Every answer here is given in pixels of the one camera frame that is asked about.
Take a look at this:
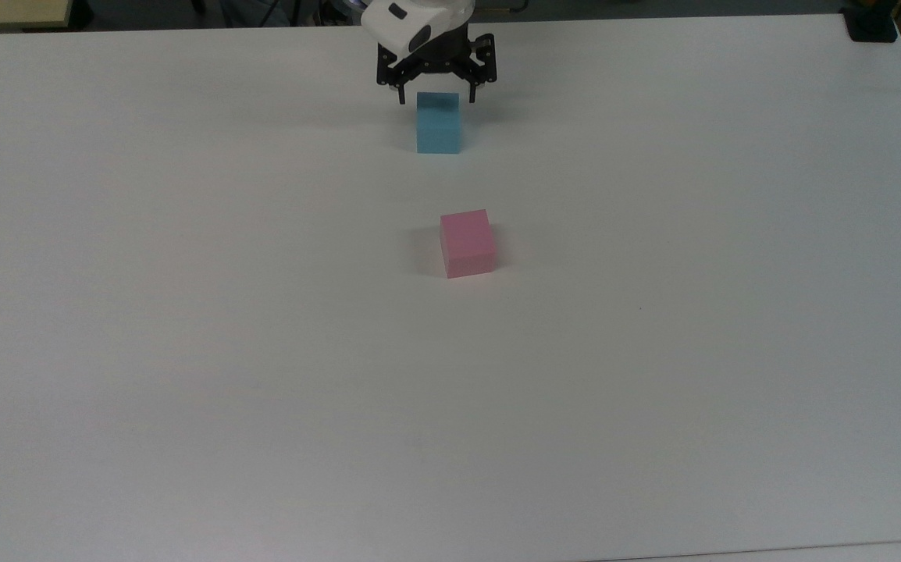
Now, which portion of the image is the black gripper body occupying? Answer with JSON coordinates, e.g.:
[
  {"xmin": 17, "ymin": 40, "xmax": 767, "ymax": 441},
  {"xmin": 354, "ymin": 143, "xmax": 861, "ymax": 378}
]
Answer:
[{"xmin": 392, "ymin": 25, "xmax": 473, "ymax": 76}]

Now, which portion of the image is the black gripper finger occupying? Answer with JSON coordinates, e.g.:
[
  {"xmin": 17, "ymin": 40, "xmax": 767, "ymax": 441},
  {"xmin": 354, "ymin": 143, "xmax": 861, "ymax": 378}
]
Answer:
[
  {"xmin": 458, "ymin": 34, "xmax": 497, "ymax": 103},
  {"xmin": 376, "ymin": 46, "xmax": 421, "ymax": 105}
]

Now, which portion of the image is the blue cube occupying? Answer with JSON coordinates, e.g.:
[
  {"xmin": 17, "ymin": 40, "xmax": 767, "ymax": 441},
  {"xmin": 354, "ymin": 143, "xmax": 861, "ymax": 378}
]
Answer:
[{"xmin": 416, "ymin": 91, "xmax": 462, "ymax": 155}]

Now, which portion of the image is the pink cube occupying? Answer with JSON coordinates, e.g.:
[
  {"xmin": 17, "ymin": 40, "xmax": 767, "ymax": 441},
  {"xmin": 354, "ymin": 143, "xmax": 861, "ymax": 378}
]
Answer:
[{"xmin": 440, "ymin": 208, "xmax": 497, "ymax": 279}]

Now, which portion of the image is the tan wooden board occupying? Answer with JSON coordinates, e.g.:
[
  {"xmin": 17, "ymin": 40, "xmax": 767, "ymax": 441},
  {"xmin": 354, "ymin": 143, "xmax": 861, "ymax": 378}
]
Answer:
[{"xmin": 0, "ymin": 0, "xmax": 77, "ymax": 33}]

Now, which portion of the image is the black table clamp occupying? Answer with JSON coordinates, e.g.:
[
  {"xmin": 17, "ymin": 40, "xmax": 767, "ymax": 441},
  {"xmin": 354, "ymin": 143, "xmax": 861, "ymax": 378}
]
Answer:
[{"xmin": 845, "ymin": 4, "xmax": 899, "ymax": 44}]

